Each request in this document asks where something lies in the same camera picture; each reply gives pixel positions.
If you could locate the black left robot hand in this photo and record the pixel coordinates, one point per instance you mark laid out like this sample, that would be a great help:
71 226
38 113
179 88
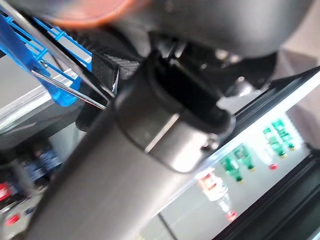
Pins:
112 187

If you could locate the blue plastic shopping basket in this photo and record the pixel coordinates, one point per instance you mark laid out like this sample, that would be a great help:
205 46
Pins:
25 55

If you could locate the cola bottle blue label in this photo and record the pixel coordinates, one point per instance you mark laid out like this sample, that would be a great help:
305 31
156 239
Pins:
30 167
50 160

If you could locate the clear water bottle red label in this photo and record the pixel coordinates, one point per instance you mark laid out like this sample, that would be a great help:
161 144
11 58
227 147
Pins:
212 185
268 157

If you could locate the black shelf board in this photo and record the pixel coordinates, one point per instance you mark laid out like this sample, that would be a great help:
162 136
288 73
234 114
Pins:
250 138
25 120

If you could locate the green soda bottle yellow cap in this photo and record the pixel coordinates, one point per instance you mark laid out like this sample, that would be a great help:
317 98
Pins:
282 132
231 167
243 156
271 140

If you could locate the black overhead shelf panel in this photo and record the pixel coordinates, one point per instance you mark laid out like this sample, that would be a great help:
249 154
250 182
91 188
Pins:
287 212

